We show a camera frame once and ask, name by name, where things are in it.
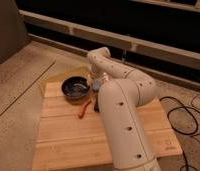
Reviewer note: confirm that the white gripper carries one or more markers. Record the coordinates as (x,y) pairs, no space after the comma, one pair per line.
(103,79)

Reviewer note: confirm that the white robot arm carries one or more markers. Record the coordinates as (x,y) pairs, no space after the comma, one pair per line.
(118,100)

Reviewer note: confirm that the yellow cloth mat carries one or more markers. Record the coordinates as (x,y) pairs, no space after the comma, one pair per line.
(59,78)

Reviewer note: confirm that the black round bowl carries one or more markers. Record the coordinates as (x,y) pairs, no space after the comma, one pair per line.
(75,87)

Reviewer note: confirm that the black rectangular block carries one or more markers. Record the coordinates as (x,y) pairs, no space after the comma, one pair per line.
(96,107)

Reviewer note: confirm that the orange carrot toy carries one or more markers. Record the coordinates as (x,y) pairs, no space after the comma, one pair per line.
(82,109)

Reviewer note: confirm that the wooden cutting board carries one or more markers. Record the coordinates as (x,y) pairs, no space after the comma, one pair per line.
(65,141)

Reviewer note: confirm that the grey cabinet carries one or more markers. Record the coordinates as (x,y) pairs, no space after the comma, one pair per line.
(13,33)

